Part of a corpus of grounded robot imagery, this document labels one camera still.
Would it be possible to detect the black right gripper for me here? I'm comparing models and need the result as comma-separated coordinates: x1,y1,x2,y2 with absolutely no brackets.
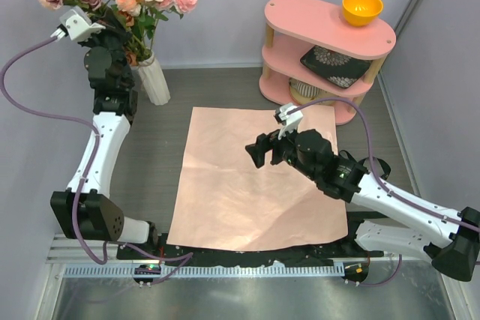
246,121,319,181

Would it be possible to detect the brown rose flower stem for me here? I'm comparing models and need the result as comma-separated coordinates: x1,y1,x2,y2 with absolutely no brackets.
118,11,143,67

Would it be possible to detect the pink wrapping paper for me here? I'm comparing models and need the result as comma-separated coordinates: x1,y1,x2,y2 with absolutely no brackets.
167,107,348,252

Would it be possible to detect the peach rose flower stem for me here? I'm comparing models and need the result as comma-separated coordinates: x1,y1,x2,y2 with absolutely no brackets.
112,0,169,61

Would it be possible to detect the black ribbon with gold lettering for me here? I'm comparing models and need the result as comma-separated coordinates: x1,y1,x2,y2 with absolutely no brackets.
339,150,392,181

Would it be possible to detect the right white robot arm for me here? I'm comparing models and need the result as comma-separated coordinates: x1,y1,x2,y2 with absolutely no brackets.
245,130,479,282

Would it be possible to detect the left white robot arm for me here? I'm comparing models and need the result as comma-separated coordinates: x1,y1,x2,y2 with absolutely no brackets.
50,30,160,259

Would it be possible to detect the white ribbed ceramic vase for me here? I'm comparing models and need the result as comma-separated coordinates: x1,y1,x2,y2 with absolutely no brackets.
133,53,170,106

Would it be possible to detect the striped ceramic bowl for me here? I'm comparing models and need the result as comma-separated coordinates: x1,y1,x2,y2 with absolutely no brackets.
289,78,327,105

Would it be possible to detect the pink three-tier shelf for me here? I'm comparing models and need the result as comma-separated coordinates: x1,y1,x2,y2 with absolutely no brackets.
259,0,396,125

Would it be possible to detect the black floral square plate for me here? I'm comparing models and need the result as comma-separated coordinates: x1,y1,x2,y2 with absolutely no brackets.
300,46,372,89

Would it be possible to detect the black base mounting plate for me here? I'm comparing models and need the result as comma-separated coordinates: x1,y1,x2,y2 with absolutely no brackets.
135,233,383,268

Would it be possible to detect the orange plastic bowl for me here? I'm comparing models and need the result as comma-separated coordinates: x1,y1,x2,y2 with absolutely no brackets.
342,0,383,27

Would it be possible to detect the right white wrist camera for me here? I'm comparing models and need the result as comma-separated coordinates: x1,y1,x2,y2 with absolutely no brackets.
274,103,303,139

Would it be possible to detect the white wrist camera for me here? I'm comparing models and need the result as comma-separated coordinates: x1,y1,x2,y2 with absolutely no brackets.
274,103,303,139
50,7,106,43

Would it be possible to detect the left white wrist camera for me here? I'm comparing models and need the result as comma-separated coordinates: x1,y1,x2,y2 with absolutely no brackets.
50,7,106,43

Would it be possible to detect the white perforated cable duct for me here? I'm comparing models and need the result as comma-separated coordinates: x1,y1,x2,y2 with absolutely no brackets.
64,262,344,280

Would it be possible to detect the aluminium frame rail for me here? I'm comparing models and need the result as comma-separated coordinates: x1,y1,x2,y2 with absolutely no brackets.
46,232,461,265

